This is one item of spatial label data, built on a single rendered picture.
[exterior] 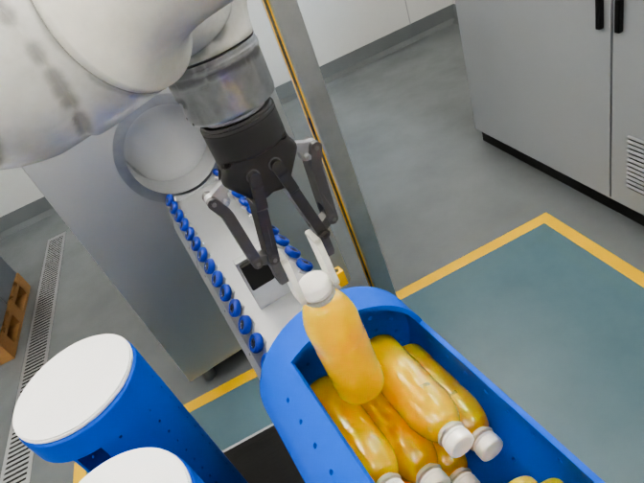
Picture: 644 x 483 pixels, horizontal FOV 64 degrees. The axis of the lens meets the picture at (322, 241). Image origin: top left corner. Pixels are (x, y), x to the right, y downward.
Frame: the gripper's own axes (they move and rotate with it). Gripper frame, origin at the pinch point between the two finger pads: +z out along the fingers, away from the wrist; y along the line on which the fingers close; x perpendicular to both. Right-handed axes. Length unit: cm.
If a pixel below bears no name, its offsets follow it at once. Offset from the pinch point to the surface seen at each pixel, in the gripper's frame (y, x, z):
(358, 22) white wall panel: -228, -417, 90
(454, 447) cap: -5.0, 13.5, 25.8
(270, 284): -1, -54, 39
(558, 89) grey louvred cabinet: -165, -122, 78
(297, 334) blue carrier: 3.8, -7.9, 15.2
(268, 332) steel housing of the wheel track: 6, -46, 44
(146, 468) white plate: 36, -21, 34
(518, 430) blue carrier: -14.3, 14.1, 31.1
